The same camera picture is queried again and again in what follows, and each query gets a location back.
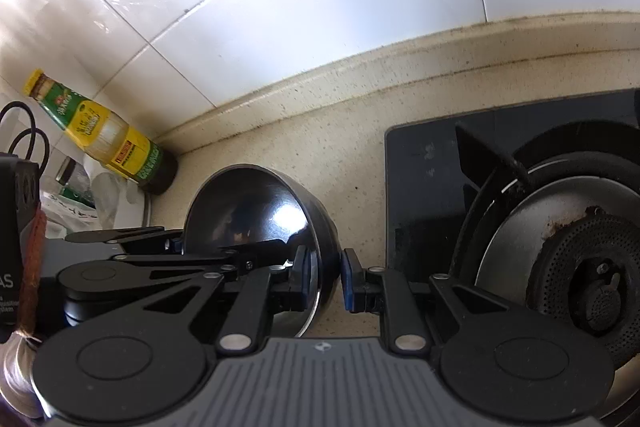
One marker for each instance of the stove burner head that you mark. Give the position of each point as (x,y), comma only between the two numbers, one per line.
(595,282)

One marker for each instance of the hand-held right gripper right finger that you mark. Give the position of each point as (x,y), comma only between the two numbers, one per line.
(350,281)

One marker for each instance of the white round turntable tray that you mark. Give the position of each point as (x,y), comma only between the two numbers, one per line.
(132,219)

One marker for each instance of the black pan support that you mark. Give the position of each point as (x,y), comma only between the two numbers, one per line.
(480,157)

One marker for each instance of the large steel bowl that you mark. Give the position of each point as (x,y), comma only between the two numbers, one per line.
(240,202)

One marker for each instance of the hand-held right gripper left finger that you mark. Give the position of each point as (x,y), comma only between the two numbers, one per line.
(301,279)

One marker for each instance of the black gas stove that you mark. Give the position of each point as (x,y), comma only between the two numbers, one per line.
(425,187)

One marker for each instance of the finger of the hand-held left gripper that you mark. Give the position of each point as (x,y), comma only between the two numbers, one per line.
(125,235)
(175,264)

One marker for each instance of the oil bottle yellow green label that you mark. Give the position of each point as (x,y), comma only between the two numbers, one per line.
(100,132)

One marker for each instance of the clear bottle with green label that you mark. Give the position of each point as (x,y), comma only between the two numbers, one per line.
(72,179)

